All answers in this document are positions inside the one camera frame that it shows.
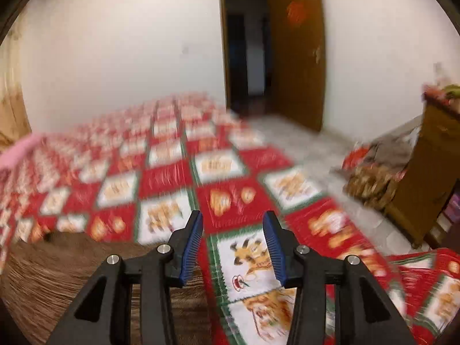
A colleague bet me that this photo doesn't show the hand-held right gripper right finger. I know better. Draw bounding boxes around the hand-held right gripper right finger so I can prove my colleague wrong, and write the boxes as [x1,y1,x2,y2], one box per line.
[262,211,414,345]

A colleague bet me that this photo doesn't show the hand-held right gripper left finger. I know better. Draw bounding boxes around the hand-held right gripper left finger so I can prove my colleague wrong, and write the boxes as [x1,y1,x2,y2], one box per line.
[47,211,204,345]

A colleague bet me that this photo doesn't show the brown striped sun-print garment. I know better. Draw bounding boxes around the brown striped sun-print garment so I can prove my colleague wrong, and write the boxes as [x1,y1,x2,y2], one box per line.
[0,231,224,345]

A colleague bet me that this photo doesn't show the red checked bear-print bedspread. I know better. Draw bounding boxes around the red checked bear-print bedspread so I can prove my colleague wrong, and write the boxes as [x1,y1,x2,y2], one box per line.
[0,91,460,345]

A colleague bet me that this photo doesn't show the brown patterned crumpled cloth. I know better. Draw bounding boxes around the brown patterned crumpled cloth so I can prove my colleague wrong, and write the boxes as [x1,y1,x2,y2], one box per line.
[343,165,400,210]

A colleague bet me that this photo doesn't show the red printed crumpled cloth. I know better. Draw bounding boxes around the red printed crumpled cloth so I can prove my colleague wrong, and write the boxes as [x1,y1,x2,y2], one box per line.
[341,141,375,172]

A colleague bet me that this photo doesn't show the brown wooden dresser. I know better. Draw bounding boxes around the brown wooden dresser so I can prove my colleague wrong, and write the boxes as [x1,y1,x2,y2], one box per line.
[386,91,460,249]

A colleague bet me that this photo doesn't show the brown wooden door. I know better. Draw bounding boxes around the brown wooden door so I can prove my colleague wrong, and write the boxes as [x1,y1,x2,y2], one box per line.
[267,0,326,132]

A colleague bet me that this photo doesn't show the purple striped cloth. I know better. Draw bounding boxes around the purple striped cloth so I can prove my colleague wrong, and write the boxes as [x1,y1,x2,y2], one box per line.
[434,190,460,235]

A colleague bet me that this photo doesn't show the pink folded pillow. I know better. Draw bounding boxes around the pink folded pillow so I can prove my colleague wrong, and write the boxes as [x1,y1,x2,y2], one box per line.
[0,131,44,172]

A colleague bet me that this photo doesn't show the beige patterned curtain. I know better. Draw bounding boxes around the beige patterned curtain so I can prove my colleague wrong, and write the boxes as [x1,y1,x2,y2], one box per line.
[0,48,32,145]

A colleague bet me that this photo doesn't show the red paper door decoration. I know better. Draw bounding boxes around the red paper door decoration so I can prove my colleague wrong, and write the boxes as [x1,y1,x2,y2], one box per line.
[286,1,304,26]

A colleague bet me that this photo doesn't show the brown door frame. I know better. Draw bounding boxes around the brown door frame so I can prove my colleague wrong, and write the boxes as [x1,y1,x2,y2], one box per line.
[219,0,278,113]

